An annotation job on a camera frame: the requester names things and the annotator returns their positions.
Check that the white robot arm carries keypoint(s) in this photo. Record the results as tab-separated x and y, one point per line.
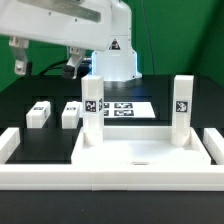
117	64

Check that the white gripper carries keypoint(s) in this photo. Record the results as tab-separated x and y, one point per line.
77	23

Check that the white U-shaped fence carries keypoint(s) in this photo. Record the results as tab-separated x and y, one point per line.
126	178

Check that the marker tag plate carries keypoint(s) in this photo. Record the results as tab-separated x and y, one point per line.
119	109

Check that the white desk top tray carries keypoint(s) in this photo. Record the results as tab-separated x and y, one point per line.
139	145

